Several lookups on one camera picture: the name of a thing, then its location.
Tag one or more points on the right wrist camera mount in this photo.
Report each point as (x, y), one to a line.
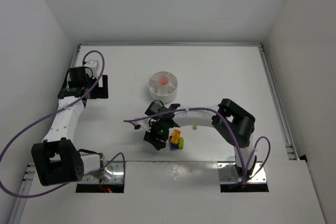
(142, 124)

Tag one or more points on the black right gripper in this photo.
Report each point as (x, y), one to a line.
(156, 140)

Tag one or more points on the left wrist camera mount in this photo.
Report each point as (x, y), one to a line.
(92, 68)

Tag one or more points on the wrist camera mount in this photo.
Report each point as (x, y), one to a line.
(92, 68)
(142, 124)

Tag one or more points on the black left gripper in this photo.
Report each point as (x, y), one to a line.
(102, 86)

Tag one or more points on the blue lego brick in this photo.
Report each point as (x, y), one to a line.
(173, 146)

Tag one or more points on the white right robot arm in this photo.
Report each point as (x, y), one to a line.
(232, 122)

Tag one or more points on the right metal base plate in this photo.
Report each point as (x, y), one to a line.
(228, 174)

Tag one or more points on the yellow lego plate brick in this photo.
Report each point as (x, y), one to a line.
(175, 137)

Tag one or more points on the lime green curved lego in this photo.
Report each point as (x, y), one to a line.
(181, 143)

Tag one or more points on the white round divided container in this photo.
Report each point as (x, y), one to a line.
(163, 86)

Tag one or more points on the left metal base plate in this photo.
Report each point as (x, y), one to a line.
(113, 174)

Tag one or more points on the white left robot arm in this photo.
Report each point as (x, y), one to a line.
(56, 159)

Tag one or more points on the metal base plate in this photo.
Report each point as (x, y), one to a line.
(113, 174)
(228, 174)

